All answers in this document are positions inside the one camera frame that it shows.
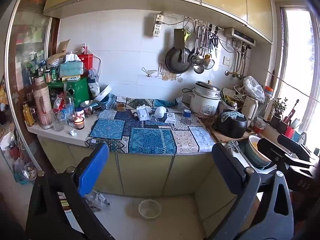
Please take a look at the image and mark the clear plastic floor bag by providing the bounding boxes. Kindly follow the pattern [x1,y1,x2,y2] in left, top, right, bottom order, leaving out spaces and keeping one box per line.
[84,190,110,209]

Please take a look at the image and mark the steel cleaver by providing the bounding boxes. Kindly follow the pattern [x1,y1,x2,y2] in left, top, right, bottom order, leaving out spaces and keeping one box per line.
[174,28,185,49]

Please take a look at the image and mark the white rice cooker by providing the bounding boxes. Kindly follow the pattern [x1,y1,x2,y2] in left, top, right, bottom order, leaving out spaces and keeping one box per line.
[189,80,222,117]

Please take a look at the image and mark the clear drinking glass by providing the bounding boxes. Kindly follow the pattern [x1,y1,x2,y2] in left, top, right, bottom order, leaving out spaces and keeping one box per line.
[52,110,65,132]

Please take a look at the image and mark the open white packaging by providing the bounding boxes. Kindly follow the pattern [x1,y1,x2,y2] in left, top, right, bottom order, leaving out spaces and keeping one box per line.
[136,104,150,121]

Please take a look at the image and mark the yellow oil bottle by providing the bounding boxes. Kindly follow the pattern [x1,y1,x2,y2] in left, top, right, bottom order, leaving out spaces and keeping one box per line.
[23,102,35,127]

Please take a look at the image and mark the black cord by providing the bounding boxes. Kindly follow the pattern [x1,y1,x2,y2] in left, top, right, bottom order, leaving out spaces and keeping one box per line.
[267,71,318,98]

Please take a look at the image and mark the metal bowl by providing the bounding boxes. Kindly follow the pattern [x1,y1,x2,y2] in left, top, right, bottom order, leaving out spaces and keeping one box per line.
[80,100,100,109]

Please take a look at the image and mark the patterned blue tablecloth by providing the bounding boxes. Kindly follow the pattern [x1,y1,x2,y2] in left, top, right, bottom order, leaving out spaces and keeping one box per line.
[85,94,217,154]

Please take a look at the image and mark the white bottle orange cap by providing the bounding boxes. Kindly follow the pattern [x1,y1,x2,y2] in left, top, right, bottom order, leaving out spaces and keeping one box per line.
[264,86,274,122]

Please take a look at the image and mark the clear plastic bottle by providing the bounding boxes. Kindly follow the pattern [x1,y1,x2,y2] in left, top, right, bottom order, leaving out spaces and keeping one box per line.
[64,96,76,127]

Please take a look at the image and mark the pink thermos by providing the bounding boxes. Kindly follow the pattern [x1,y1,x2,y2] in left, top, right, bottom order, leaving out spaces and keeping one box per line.
[32,77,54,130]

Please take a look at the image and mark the white water heater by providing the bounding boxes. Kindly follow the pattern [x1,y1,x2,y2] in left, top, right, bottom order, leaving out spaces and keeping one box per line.
[223,27,257,46]

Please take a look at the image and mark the black scissors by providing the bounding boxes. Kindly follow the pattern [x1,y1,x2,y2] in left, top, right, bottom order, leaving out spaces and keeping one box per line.
[209,29,219,48]

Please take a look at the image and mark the stack of small bowls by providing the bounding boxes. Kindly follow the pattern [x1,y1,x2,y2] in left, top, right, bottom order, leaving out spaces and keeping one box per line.
[254,117,267,133]

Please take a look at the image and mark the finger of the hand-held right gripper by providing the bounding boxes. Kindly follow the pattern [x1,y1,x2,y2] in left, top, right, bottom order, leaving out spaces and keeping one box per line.
[257,138,293,167]
[277,134,320,163]

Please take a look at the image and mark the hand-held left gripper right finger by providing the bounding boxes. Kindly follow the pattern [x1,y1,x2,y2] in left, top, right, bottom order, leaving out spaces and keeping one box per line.
[207,142,294,240]

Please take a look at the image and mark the grey dish rag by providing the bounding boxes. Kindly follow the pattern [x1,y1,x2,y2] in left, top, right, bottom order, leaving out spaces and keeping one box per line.
[226,140,240,157]

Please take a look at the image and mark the wooden cutting board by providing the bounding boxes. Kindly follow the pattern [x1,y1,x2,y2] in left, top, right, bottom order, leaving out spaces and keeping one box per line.
[197,117,253,143]

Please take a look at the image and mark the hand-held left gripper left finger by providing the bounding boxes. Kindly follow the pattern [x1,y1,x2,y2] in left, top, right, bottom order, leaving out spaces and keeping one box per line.
[26,142,115,240]

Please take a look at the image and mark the dark utensil holder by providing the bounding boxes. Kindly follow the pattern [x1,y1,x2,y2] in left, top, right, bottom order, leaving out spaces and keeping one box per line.
[277,120,289,134]

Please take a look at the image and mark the black wok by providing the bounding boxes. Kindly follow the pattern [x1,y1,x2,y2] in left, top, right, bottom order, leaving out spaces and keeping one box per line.
[165,47,192,74]

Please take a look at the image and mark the metal utensil rail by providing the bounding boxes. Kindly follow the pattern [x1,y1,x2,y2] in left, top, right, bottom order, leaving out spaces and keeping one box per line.
[160,12,225,30]

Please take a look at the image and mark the white round pan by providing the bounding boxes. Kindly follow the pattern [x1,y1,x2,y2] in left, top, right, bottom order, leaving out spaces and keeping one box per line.
[95,84,112,103]

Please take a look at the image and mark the glass display cabinet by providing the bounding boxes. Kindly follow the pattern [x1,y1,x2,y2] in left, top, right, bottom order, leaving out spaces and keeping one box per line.
[5,0,60,178]

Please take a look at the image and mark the window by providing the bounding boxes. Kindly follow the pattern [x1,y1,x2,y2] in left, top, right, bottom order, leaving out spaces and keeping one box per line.
[275,1,320,153]

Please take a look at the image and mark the white plastic bucket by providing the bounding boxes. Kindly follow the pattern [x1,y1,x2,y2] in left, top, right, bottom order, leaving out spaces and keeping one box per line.
[138,199,162,221]

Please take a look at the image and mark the green appliance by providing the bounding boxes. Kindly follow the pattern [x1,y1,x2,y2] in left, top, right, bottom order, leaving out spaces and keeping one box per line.
[48,76,90,108]

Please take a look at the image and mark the small potted plant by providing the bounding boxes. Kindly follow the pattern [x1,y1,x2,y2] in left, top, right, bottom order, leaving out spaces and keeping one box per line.
[270,97,288,129]

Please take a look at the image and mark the teal colander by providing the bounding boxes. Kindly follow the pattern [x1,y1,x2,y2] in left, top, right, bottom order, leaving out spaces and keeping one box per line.
[245,135,272,168]

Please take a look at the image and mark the crumpled white tissue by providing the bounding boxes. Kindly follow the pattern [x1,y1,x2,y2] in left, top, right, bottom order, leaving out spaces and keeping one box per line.
[154,106,167,118]

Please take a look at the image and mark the white kettle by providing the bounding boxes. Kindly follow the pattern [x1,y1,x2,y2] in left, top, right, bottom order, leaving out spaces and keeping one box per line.
[241,96,259,127]

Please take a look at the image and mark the black pot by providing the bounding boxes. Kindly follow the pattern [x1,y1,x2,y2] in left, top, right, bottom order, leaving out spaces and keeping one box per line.
[214,111,248,139]

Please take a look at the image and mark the small white box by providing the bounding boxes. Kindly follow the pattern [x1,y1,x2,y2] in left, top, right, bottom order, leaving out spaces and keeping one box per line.
[164,112,177,124]

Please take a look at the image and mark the metal skimmer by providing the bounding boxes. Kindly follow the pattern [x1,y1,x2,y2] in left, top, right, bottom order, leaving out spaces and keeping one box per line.
[187,25,204,65]

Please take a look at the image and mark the brown cardboard piece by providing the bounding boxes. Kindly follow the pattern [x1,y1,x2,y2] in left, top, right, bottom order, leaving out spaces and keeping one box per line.
[57,39,71,54]

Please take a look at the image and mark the metal tongs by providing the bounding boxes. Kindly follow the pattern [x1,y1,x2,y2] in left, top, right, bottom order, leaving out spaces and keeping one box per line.
[201,25,210,48]

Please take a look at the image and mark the white plastic bag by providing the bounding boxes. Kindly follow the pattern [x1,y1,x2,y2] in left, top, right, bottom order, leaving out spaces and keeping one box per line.
[243,76,265,103]

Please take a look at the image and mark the teal tissue box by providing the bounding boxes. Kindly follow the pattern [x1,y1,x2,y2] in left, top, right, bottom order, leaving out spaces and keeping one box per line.
[59,54,85,77]

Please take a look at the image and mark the wire strainer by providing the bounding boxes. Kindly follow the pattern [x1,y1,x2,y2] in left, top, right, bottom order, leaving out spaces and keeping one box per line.
[204,55,215,70]

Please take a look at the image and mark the white power strip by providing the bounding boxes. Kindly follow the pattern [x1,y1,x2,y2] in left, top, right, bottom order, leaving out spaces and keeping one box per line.
[152,14,164,37]

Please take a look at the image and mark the red box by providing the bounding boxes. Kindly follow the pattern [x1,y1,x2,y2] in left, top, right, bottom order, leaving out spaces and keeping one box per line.
[77,54,94,70]

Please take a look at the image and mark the lit glass candle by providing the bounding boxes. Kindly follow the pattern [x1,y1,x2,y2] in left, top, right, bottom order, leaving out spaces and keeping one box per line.
[74,116,85,130]

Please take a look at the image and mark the patterned pot cloth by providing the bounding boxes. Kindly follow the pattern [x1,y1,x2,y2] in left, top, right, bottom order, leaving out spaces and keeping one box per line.
[221,110,244,120]

